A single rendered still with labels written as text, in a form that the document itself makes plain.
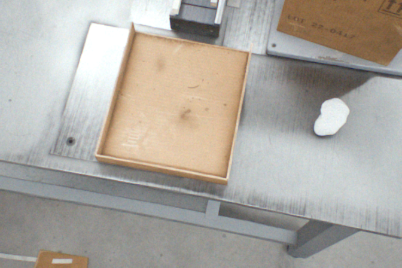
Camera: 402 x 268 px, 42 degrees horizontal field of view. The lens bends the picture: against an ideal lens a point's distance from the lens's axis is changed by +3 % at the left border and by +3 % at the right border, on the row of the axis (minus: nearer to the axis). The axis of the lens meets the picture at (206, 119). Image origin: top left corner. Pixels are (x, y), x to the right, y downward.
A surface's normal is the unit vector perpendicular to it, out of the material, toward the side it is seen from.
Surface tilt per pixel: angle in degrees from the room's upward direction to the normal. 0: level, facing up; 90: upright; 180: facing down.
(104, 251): 0
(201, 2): 0
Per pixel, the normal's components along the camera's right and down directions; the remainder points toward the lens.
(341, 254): 0.01, -0.35
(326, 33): -0.36, 0.87
